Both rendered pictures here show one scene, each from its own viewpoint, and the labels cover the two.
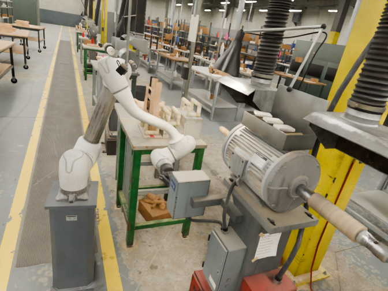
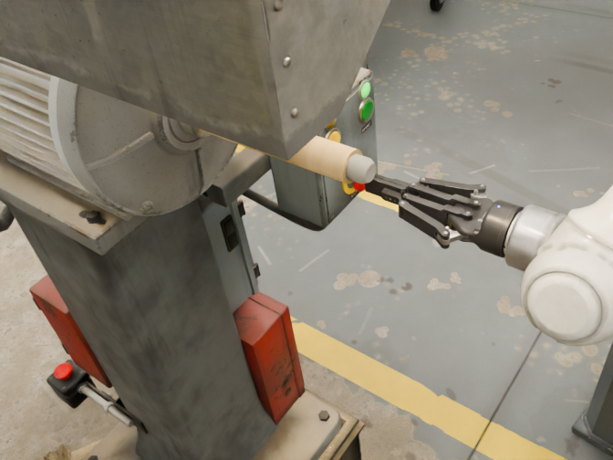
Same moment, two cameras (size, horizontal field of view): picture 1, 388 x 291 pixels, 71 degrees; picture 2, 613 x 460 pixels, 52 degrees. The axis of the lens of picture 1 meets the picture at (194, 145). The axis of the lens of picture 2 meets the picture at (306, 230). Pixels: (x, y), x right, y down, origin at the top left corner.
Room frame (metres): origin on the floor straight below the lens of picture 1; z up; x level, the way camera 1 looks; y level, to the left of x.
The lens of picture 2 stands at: (1.84, -0.34, 1.59)
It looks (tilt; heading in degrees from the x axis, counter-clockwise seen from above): 43 degrees down; 159
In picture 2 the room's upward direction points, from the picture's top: 9 degrees counter-clockwise
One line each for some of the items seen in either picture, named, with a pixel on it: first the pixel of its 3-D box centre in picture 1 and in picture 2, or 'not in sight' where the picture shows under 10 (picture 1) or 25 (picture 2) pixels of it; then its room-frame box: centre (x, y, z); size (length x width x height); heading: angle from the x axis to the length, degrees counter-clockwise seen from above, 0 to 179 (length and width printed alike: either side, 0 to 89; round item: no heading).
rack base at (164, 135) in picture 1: (168, 127); not in sight; (2.10, 0.23, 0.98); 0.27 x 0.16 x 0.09; 24
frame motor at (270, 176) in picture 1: (264, 163); (79, 68); (1.08, -0.31, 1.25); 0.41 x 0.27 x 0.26; 27
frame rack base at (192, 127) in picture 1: (187, 123); not in sight; (2.16, 0.09, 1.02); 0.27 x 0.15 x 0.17; 24
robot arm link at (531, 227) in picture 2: (164, 167); (534, 240); (1.40, 0.14, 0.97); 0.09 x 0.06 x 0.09; 117
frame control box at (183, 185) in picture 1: (197, 206); (283, 155); (1.05, -0.06, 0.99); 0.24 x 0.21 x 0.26; 27
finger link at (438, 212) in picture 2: not in sight; (435, 212); (1.28, 0.07, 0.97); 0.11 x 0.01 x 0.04; 28
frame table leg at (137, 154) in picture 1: (133, 201); not in sight; (1.76, 0.39, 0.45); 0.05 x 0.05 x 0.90; 27
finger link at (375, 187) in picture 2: not in sight; (385, 189); (1.20, 0.04, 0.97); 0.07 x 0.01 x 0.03; 27
